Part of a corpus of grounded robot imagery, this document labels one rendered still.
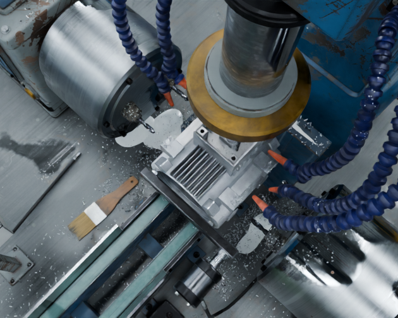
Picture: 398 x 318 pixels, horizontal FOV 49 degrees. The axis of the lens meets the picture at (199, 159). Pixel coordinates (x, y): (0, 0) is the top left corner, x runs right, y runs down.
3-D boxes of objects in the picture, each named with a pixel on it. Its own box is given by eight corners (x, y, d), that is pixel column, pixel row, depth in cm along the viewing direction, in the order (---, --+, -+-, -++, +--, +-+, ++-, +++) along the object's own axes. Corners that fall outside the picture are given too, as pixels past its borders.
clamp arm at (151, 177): (239, 250, 88) (149, 167, 93) (241, 248, 85) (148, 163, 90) (228, 263, 87) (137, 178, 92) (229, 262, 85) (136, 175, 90)
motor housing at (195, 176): (211, 120, 106) (217, 82, 88) (272, 172, 102) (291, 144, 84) (153, 178, 101) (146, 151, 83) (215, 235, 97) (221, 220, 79)
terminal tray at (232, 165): (231, 103, 90) (235, 88, 83) (271, 137, 88) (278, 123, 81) (191, 144, 87) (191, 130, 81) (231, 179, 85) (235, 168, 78)
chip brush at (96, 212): (129, 172, 114) (129, 171, 113) (142, 186, 112) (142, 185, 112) (66, 226, 109) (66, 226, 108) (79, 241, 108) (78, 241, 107)
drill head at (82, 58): (93, 7, 115) (69, -69, 92) (196, 94, 108) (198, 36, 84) (19, 69, 109) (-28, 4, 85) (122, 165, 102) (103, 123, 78)
